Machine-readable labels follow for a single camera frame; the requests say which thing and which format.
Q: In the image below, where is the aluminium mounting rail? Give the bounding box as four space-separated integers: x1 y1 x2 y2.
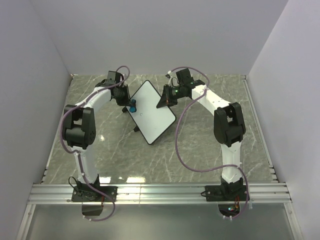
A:
27 182 292 205

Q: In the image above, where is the white whiteboard black frame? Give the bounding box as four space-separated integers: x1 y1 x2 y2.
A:
122 80 177 145

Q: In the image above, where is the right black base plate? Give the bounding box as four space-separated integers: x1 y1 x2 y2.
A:
200 185 232 202

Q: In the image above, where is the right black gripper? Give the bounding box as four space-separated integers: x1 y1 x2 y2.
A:
156 85 184 111

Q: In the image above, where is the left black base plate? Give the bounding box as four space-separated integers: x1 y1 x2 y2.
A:
71 184 118 203

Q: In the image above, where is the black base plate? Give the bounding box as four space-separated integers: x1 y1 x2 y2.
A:
71 184 118 203
200 185 232 202

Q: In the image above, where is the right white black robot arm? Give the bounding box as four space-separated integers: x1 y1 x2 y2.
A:
156 66 248 201

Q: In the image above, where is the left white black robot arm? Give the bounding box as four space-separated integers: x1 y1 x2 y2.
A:
59 69 137 201

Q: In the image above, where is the blue whiteboard eraser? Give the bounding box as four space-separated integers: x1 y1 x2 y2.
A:
129 99 137 113

